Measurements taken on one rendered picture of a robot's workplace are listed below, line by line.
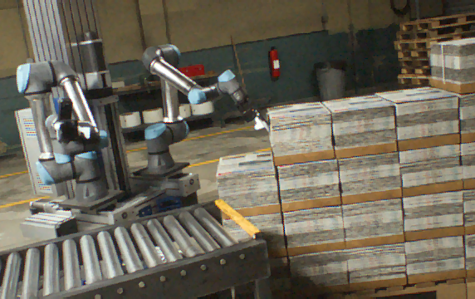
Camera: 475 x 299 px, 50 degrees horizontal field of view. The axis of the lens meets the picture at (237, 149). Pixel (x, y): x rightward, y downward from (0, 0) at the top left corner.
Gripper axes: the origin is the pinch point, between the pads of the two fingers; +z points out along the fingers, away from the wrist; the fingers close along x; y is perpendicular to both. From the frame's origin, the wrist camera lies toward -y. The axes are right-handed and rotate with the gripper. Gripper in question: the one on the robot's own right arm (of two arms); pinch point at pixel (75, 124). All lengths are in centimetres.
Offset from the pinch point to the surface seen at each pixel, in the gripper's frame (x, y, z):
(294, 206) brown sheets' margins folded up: -104, 47, -12
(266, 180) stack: -92, 34, -18
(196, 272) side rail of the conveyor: -24, 44, 43
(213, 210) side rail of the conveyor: -54, 39, -2
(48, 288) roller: 17, 46, 25
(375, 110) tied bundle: -133, 1, 10
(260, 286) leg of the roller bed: -45, 52, 47
